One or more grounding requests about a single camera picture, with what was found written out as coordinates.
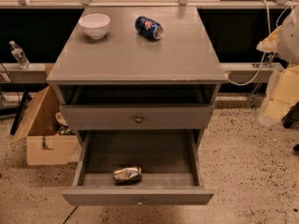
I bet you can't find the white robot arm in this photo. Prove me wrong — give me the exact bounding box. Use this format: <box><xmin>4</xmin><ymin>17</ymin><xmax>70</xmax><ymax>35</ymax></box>
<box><xmin>256</xmin><ymin>6</ymin><xmax>299</xmax><ymax>126</ymax></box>

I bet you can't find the round drawer knob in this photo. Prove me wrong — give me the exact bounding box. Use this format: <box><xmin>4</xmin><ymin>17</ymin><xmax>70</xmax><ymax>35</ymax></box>
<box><xmin>135</xmin><ymin>116</ymin><xmax>143</xmax><ymax>123</ymax></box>

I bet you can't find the open grey middle drawer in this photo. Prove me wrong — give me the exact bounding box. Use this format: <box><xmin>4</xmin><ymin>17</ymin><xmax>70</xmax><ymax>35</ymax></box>
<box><xmin>63</xmin><ymin>131</ymin><xmax>214</xmax><ymax>205</ymax></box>

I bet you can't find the closed grey upper drawer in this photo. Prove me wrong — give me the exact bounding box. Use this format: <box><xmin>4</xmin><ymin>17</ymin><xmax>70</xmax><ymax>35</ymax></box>
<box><xmin>60</xmin><ymin>105</ymin><xmax>214</xmax><ymax>130</ymax></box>

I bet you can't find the blue pepsi can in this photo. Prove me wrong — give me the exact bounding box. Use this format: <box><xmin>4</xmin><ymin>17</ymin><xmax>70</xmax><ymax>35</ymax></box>
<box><xmin>135</xmin><ymin>16</ymin><xmax>163</xmax><ymax>40</ymax></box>

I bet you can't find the white ceramic bowl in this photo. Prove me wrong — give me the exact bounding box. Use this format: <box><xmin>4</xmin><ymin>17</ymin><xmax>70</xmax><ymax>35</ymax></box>
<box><xmin>78</xmin><ymin>14</ymin><xmax>111</xmax><ymax>39</ymax></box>

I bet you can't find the open cardboard box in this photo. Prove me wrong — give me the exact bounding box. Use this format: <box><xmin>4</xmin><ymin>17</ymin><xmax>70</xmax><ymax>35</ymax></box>
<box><xmin>10</xmin><ymin>86</ymin><xmax>81</xmax><ymax>165</ymax></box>

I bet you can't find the clear plastic water bottle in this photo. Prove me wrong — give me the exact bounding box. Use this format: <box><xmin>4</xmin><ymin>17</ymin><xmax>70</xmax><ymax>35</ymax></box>
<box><xmin>9</xmin><ymin>41</ymin><xmax>30</xmax><ymax>69</ymax></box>

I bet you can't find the grey wall ledge rail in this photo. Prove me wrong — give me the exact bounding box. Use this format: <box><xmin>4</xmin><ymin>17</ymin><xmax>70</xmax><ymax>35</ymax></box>
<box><xmin>0</xmin><ymin>63</ymin><xmax>283</xmax><ymax>84</ymax></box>

